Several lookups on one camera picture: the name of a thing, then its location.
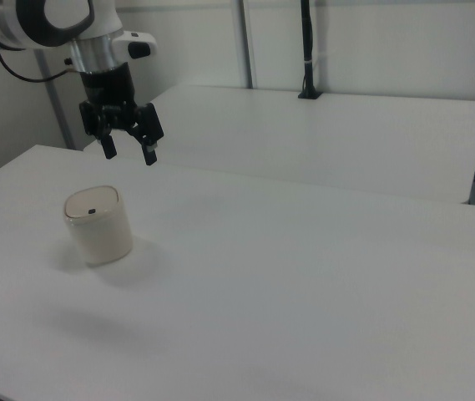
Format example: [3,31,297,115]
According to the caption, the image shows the beige plastic trash bin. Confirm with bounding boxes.
[61,185,134,266]

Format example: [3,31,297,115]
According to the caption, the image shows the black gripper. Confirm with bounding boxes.
[78,62,165,167]

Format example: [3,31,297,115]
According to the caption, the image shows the white side table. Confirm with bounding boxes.
[82,84,475,206]

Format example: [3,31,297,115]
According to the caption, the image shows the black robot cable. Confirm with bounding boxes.
[0,48,75,84]

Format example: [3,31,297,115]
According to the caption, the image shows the grey aluminium partition post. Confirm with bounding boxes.
[235,0,260,89]

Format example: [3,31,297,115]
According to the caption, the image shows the black camera stand pole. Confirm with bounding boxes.
[297,0,322,100]

